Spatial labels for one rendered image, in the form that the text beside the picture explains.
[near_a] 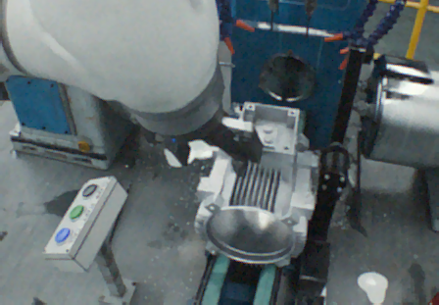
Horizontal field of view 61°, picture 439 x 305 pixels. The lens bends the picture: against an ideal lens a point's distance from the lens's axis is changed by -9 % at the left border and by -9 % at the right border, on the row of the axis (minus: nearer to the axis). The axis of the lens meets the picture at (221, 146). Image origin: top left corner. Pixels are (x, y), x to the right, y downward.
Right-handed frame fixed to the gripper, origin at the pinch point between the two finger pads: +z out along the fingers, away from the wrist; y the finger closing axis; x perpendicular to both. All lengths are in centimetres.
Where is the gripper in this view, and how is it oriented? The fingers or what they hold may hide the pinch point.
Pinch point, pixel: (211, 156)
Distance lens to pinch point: 56.9
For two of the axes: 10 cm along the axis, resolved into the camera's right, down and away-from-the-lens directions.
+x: -2.2, 9.4, -2.8
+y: -9.7, -1.7, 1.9
